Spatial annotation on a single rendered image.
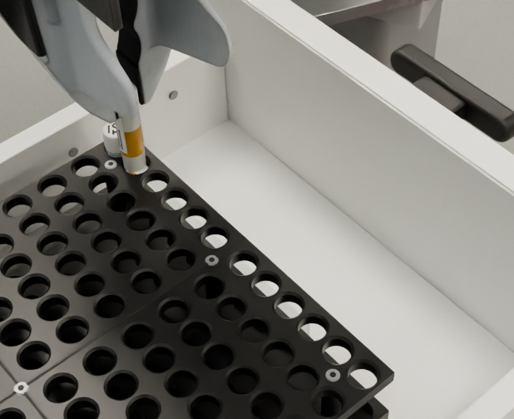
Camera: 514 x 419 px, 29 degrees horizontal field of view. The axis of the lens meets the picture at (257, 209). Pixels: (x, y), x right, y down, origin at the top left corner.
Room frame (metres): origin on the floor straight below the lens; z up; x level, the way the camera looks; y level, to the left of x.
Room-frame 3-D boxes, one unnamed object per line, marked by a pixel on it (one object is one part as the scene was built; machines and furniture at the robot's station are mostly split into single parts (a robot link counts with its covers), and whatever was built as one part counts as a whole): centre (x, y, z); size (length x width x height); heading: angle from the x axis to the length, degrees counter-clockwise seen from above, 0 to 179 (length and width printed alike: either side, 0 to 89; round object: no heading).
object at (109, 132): (0.32, 0.06, 0.89); 0.01 x 0.01 x 0.05
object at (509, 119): (0.34, -0.09, 0.91); 0.07 x 0.04 x 0.01; 39
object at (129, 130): (0.31, 0.05, 0.92); 0.01 x 0.01 x 0.05
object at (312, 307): (0.26, 0.01, 0.90); 0.18 x 0.02 x 0.01; 39
